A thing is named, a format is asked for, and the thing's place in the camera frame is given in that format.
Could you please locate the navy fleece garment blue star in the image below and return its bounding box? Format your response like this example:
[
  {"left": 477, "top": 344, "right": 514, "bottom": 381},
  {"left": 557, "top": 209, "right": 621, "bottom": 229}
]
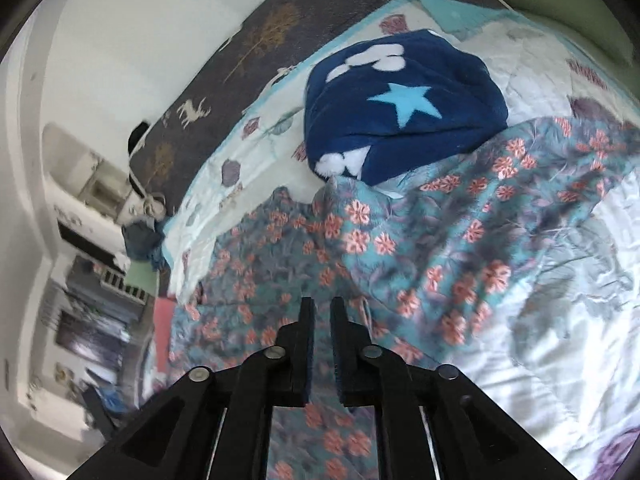
[{"left": 304, "top": 29, "right": 508, "bottom": 185}]

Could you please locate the white seashell print quilt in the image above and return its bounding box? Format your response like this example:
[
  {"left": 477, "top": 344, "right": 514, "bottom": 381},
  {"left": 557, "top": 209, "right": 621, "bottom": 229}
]
[{"left": 160, "top": 0, "right": 639, "bottom": 479}]

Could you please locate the teal floral patterned garment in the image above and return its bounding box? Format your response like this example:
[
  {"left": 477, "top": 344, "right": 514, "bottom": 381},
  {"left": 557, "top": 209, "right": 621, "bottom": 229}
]
[{"left": 168, "top": 118, "right": 639, "bottom": 479}]

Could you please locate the dark deer print headboard cover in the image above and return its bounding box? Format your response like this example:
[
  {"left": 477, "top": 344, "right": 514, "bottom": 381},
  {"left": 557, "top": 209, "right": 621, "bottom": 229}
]
[{"left": 130, "top": 0, "right": 506, "bottom": 211}]

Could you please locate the dark blue clothes pile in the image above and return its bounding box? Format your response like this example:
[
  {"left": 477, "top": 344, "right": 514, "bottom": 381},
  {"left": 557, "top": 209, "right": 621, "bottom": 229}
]
[{"left": 122, "top": 216, "right": 164, "bottom": 270}]

